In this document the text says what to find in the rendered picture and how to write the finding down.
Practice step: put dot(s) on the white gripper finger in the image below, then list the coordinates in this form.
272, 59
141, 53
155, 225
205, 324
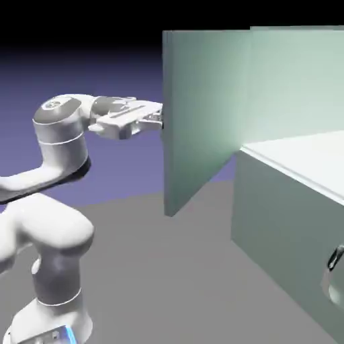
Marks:
154, 116
150, 125

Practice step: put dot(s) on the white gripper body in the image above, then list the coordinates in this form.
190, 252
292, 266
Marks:
126, 118

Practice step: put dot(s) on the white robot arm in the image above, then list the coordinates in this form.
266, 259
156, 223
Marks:
59, 139

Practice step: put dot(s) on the pale green cabinet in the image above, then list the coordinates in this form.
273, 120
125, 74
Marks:
295, 88

